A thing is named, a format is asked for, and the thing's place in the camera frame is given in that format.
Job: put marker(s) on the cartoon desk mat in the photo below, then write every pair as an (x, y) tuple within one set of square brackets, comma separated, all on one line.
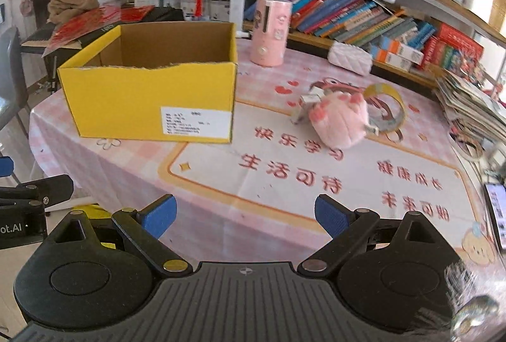
[(253, 199)]

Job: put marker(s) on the small white labelled box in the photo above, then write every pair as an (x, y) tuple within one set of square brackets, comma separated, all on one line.
[(303, 106)]

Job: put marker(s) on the row of books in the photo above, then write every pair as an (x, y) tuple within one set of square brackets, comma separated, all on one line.
[(363, 23)]

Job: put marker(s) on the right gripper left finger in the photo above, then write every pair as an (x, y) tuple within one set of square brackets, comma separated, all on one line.
[(141, 231)]

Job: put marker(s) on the yellow cardboard box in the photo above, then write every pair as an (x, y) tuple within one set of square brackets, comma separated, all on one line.
[(155, 81)]

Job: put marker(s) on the pink cylindrical humidifier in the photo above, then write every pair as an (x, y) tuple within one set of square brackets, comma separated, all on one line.
[(271, 25)]

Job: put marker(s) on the pink pig plush toy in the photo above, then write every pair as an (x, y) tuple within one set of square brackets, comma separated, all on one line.
[(341, 120)]

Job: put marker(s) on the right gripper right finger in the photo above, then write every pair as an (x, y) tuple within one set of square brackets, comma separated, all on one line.
[(350, 232)]

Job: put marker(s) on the stack of magazines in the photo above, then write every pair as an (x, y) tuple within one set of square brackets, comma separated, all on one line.
[(469, 109)]

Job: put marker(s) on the pink checkered tablecloth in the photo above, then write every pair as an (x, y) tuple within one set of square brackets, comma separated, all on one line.
[(121, 173)]

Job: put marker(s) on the orange white boxes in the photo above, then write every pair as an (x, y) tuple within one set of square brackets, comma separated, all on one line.
[(396, 54)]

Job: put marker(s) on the red gift bag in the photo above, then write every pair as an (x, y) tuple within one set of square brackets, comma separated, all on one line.
[(91, 21)]

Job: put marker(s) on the white pen holder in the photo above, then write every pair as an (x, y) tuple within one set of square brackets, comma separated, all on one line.
[(211, 10)]

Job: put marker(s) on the white quilted pouch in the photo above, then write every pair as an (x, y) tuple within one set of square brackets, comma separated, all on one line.
[(351, 58)]

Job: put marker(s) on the smartphone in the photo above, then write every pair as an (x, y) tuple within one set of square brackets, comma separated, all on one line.
[(495, 197)]

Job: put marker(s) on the white power adapter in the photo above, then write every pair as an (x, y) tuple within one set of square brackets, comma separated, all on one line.
[(316, 93)]

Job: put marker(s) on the grey chair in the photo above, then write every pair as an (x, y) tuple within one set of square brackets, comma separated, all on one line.
[(14, 90)]

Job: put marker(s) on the brown knitted cloth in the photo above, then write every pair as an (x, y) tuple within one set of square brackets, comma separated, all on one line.
[(61, 11)]

